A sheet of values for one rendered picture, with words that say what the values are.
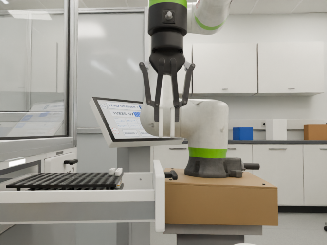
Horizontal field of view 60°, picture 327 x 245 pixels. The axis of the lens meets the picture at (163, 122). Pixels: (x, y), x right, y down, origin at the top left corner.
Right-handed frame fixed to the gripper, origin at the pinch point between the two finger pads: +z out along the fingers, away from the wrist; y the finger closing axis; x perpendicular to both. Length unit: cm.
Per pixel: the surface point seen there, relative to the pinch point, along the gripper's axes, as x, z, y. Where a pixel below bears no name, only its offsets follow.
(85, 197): -9.1, 15.0, -16.1
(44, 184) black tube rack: -5.3, 13.3, -25.2
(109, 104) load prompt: 91, -13, -25
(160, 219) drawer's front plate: -11.0, 18.7, -1.6
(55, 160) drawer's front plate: 24.8, 11.2, -32.8
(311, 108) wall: 342, -38, 237
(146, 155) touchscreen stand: 101, 15, -5
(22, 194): -9.0, 14.5, -27.9
